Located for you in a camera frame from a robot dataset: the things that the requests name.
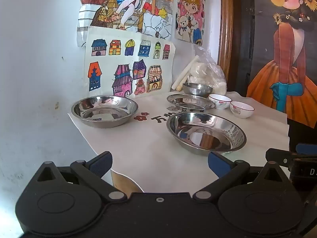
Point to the plastic bag of white buns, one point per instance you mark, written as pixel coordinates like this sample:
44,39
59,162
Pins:
210,75

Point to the stainless steel bowl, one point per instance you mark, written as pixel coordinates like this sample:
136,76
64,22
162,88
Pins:
197,89

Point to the long white stick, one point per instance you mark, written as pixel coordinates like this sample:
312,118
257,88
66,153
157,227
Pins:
188,68

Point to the white printed tablecloth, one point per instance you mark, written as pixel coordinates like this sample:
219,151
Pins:
148,148

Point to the stainless steel plate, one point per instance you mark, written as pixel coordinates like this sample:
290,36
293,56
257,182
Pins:
205,133
190,101
104,114

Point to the bubble gum girl wall poster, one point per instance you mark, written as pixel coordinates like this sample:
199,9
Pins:
284,54

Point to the seated child drawing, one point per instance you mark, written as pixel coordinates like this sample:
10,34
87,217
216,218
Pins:
128,5

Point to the white red-rimmed ceramic bowl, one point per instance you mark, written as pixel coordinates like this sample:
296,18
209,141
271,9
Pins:
219,103
241,111

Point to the coloured houses drawing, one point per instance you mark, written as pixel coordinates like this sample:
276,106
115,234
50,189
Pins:
128,59

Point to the cartoon boy with bear drawing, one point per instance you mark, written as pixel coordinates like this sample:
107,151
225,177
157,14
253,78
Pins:
189,12

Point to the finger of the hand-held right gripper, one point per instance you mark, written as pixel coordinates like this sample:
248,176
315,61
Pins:
305,148
277,157

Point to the wooden frame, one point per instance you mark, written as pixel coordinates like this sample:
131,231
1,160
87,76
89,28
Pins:
225,17

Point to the short white stick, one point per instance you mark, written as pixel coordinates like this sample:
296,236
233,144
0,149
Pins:
182,83

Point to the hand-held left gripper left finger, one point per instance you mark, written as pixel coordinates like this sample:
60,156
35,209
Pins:
102,163

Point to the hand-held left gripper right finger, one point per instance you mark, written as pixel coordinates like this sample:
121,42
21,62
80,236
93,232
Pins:
219,164

